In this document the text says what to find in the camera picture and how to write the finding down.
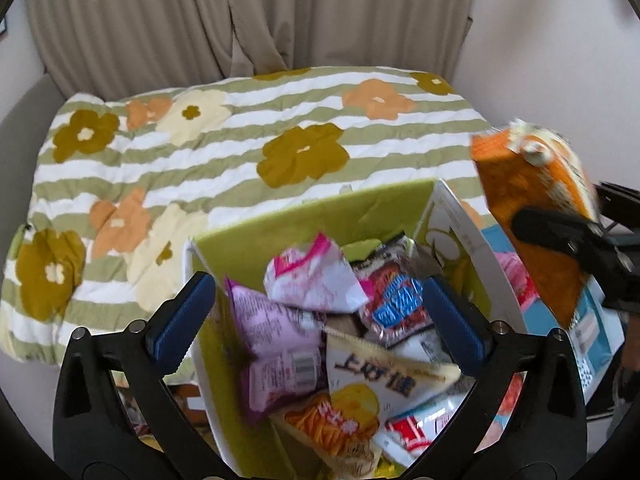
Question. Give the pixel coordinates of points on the grey bed headboard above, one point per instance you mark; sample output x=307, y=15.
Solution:
x=20, y=120

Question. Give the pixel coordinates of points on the red white snack packet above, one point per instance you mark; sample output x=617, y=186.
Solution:
x=420, y=427

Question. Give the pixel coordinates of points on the purple snack packet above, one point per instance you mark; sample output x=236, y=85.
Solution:
x=277, y=345

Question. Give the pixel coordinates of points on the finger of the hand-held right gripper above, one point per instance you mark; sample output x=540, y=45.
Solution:
x=555, y=232

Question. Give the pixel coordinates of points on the beige curtain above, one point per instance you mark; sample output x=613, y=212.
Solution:
x=250, y=15

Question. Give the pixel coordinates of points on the bright pink snack packet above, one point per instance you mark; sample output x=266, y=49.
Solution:
x=520, y=280

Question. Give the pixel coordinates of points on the pink white snack packet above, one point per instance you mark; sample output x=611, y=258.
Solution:
x=312, y=275

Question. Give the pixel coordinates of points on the orange noodle snack packet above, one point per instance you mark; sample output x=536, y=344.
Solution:
x=330, y=425

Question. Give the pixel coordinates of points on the light blue snack packet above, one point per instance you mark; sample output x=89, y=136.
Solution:
x=600, y=330

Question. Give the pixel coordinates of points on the large orange snack packet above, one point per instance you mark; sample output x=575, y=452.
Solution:
x=530, y=180

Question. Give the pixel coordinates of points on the green cardboard box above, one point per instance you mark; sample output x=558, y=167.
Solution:
x=360, y=210

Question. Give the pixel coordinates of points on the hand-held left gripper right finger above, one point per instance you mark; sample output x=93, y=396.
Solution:
x=452, y=325

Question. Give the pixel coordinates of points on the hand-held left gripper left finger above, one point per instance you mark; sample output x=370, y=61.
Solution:
x=182, y=325

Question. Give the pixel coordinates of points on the red blue snack packet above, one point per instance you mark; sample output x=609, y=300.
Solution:
x=395, y=300

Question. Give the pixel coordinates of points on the floral striped blanket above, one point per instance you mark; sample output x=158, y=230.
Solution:
x=225, y=160

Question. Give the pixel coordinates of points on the white yellow chip bag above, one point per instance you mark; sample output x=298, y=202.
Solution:
x=385, y=370

